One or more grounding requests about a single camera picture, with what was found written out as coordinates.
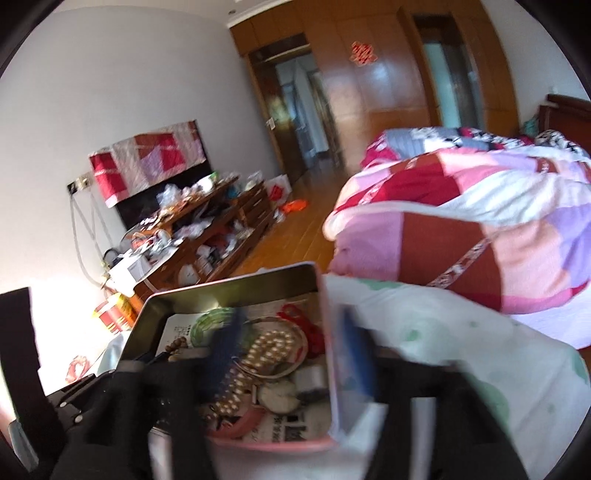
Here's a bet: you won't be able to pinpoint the white bag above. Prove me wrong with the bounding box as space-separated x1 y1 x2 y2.
265 175 293 204

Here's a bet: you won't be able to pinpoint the green jade bangle red cord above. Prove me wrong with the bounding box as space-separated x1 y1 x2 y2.
191 302 326 358

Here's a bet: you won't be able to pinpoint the gold pearl necklace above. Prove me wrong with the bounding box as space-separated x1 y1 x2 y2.
245 331 303 370

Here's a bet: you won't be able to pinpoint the brown wooden bead necklace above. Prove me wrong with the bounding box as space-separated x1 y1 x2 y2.
154 336 193 363

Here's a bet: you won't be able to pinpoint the wooden television cabinet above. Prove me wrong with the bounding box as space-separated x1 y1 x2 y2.
121 178 278 301

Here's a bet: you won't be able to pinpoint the silver metal bangle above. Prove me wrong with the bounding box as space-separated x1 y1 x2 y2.
231 316 311 380

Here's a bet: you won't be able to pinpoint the pink tin box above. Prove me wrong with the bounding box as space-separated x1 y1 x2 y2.
115 261 389 462

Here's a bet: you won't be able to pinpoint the pink red patchwork quilt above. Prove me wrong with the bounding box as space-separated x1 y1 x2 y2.
323 126 591 349

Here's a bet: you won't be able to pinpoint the silver wristwatch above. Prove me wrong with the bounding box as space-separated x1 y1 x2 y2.
256 364 331 414

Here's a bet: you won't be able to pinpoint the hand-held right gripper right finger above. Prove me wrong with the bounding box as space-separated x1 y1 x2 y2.
338 308 530 480

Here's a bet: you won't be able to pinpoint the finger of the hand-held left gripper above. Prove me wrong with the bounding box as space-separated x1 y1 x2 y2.
0 287 45 416

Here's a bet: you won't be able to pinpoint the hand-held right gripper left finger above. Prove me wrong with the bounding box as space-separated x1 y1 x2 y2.
51 308 246 480

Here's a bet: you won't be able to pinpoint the red yellow box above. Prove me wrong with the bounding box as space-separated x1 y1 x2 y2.
92 293 139 334

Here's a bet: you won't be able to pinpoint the white box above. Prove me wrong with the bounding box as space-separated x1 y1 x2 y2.
108 256 151 296

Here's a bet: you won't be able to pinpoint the red paper-cut decoration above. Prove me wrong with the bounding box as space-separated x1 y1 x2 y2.
349 41 379 65

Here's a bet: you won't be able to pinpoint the grey wall cables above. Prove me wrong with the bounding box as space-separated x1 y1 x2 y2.
69 189 112 283

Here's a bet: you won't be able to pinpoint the red white patchwork cloth cover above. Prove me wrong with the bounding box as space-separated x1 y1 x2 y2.
89 120 208 208

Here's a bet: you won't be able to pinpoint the white pearl necklace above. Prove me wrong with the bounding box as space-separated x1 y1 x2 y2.
201 367 260 418

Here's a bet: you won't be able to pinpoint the white green printed tablecloth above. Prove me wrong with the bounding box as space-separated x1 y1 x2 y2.
97 274 591 480

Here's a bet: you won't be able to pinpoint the red round ornament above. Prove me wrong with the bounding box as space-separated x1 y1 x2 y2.
65 354 94 385

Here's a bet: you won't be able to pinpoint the black television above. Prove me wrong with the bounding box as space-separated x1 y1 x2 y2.
115 164 214 232

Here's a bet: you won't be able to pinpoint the wooden headboard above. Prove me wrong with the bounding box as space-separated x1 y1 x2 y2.
538 93 591 140

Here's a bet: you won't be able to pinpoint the pink bangle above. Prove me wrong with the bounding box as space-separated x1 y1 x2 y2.
205 408 267 439

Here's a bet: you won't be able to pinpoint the wooden wardrobe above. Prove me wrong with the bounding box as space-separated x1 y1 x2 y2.
231 0 522 185

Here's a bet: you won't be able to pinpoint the wooden door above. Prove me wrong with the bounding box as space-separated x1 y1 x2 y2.
249 46 343 182

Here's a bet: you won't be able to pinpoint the printed paper sheet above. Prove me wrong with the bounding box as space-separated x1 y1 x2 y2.
161 300 334 448

